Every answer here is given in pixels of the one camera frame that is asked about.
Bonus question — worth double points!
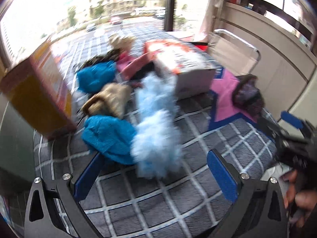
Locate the dark purple cloth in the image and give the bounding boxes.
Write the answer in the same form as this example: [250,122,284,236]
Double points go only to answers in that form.
[232,74,265,119]

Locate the blue fuzzy cloth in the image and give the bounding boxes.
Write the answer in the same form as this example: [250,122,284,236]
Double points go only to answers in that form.
[81,115,137,165]
[77,61,116,94]

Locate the light blue fluffy cloth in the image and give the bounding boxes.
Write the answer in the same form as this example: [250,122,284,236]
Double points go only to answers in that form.
[131,73,182,179]

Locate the person's right hand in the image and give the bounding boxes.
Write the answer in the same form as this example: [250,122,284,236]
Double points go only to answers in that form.
[283,170,317,228]

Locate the beige folding chair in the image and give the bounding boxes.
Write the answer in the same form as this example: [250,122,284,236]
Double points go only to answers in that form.
[207,29,261,76]

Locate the white orange cardboard box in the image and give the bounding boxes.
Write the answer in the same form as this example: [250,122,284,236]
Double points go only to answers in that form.
[144,39,221,100]

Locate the red yellow cardboard box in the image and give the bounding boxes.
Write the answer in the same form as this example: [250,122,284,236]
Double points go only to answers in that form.
[1,39,76,139]

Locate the beige furry cloth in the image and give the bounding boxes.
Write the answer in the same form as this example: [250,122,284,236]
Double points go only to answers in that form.
[81,83,132,119]

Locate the pink cloth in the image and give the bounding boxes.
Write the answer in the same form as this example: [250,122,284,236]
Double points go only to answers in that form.
[116,52,154,81]

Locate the dark leopard cloth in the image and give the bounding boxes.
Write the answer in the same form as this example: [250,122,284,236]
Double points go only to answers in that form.
[79,49,121,70]

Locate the cream fluffy plush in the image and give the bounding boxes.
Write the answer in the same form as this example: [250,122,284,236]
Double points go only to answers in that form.
[109,34,135,52]

